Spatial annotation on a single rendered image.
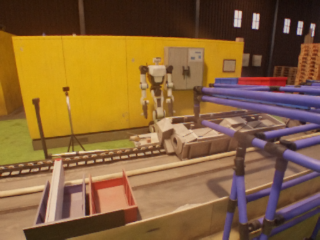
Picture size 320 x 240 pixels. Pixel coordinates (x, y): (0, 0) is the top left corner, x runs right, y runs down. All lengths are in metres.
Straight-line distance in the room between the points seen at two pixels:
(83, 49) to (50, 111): 1.16
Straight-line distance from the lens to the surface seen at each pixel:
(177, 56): 3.52
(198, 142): 1.38
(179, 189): 1.19
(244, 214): 0.76
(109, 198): 1.15
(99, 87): 3.46
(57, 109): 3.56
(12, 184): 1.51
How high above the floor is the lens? 1.48
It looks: 18 degrees down
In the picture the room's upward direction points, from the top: straight up
